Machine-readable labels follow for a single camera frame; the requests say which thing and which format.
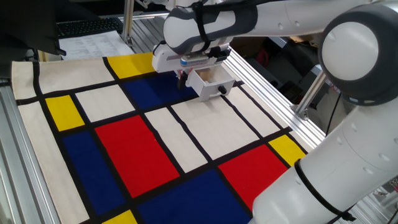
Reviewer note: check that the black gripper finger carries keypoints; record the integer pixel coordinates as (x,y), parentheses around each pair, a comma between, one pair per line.
(180,81)
(185,80)

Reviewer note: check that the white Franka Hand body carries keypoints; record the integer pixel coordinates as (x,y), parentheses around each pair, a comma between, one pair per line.
(164,62)

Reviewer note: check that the white Franka Panda arm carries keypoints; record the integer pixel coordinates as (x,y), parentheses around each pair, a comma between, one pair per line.
(342,174)

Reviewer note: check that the printed white paper sheet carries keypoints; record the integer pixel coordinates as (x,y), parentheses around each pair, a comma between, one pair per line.
(93,46)

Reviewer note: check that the black computer keyboard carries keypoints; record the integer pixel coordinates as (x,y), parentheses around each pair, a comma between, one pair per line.
(90,27)

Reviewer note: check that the Mondrian colour block cloth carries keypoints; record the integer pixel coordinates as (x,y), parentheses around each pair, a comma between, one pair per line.
(136,155)

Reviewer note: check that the black monitor back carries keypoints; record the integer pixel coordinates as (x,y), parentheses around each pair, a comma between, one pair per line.
(28,25)

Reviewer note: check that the metal binder clip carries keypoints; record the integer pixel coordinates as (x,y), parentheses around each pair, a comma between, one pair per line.
(394,183)

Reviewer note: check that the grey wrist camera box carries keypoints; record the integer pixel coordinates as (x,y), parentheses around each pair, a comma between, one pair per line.
(196,60)

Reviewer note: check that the aluminium frame post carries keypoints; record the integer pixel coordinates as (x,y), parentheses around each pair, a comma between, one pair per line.
(127,21)
(311,93)

